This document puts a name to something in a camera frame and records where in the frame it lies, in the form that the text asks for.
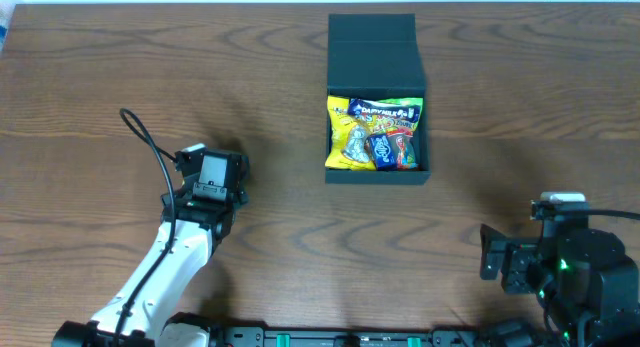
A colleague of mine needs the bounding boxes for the yellow snack bag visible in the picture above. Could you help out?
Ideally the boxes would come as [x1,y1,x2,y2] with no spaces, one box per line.
[325,96,377,171]

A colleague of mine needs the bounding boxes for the purple dairy milk chocolate bar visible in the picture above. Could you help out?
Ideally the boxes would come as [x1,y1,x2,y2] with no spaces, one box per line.
[347,98,423,122]

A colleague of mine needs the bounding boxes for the blue eclipse mints tin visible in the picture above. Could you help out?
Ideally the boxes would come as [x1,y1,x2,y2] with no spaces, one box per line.
[367,134,397,171]

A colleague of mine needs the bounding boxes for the haribo gummy bag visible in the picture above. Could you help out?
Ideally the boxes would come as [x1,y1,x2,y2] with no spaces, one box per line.
[366,116,420,170]

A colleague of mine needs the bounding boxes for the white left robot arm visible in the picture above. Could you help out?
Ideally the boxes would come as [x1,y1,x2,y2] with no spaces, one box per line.
[51,144,249,347]

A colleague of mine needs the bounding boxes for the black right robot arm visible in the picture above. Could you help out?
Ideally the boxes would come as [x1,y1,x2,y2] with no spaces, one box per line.
[475,192,639,346]

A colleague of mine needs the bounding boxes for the black gift box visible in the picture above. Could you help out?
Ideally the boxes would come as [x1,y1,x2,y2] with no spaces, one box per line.
[325,14,431,185]

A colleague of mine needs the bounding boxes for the black mounting rail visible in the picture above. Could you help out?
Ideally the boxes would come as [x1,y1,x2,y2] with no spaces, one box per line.
[169,311,551,347]

